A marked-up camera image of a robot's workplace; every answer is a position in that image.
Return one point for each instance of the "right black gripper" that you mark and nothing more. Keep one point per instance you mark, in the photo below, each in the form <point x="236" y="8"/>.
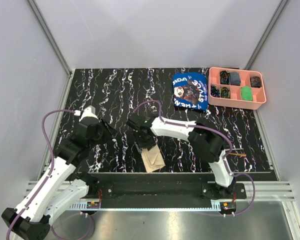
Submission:
<point x="141" y="145"/>

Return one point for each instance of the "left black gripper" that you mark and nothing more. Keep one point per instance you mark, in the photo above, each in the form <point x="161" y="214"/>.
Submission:
<point x="108" y="130"/>

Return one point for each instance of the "beige cloth napkin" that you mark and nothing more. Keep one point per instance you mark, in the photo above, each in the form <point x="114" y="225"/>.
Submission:
<point x="152" y="159"/>

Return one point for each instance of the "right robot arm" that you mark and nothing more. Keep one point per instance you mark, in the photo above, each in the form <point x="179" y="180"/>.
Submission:
<point x="207" y="143"/>

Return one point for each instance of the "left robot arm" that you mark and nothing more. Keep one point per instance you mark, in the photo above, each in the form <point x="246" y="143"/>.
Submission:
<point x="34" y="216"/>

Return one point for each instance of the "black marble table mat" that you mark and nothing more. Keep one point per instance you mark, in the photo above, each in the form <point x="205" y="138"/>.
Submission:
<point x="116" y="92"/>

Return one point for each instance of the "blue printed folded cloth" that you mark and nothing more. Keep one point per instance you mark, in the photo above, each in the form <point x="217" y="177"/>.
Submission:
<point x="190" y="91"/>

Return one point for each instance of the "black patterned roll left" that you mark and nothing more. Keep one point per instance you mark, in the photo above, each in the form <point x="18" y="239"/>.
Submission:
<point x="214" y="91"/>

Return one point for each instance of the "black yellow patterned roll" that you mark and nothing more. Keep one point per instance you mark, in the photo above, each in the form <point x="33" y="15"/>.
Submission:
<point x="225" y="93"/>

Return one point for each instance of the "copper fork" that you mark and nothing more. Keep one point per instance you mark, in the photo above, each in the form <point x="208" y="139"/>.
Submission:
<point x="238" y="154"/>

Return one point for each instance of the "pink divided organizer tray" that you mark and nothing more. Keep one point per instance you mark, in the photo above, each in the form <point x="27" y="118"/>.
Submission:
<point x="235" y="91"/>

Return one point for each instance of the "black patterned roll top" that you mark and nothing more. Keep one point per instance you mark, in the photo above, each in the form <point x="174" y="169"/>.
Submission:
<point x="224" y="76"/>

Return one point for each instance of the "blue-grey rolled cloth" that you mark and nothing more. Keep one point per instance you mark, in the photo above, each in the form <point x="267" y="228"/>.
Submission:
<point x="234" y="79"/>

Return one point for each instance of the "green rolled cloth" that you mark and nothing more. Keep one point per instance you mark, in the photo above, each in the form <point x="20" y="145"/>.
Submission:
<point x="246" y="93"/>

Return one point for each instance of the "dark brown rolled cloth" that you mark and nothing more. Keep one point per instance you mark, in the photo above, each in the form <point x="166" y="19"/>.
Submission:
<point x="255" y="82"/>

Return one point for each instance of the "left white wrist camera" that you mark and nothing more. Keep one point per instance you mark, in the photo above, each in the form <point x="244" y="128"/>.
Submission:
<point x="88" y="112"/>

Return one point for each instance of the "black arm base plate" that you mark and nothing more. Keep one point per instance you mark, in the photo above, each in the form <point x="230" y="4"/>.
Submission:
<point x="160" y="191"/>

